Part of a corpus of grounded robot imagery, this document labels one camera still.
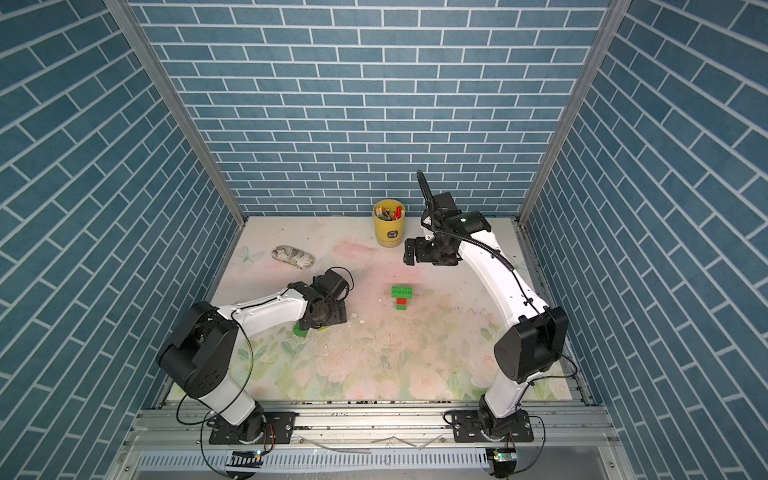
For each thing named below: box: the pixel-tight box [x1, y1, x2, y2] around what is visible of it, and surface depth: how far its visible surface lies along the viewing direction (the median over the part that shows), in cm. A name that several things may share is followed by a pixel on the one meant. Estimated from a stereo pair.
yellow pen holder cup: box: [373, 199, 406, 248], surface depth 107 cm
